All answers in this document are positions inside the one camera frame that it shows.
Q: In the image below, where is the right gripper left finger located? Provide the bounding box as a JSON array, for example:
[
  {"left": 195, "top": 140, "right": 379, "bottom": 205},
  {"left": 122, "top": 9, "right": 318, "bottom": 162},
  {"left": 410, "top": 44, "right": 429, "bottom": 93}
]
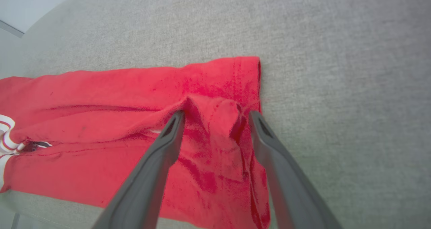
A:
[{"left": 92, "top": 110, "right": 186, "bottom": 229}]

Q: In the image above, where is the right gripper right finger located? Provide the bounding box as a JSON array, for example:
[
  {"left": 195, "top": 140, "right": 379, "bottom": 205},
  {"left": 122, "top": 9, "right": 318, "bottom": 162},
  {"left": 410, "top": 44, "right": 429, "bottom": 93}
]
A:
[{"left": 248, "top": 110, "right": 343, "bottom": 229}]

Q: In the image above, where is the red white basketball jersey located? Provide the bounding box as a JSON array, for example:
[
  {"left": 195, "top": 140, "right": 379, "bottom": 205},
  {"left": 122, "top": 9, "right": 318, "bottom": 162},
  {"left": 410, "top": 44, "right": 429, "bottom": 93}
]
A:
[{"left": 0, "top": 56, "right": 272, "bottom": 229}]

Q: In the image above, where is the grey fabric sofa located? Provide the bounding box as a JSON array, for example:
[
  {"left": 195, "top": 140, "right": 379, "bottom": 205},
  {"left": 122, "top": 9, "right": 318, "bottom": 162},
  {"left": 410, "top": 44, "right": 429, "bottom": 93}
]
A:
[{"left": 0, "top": 0, "right": 431, "bottom": 229}]

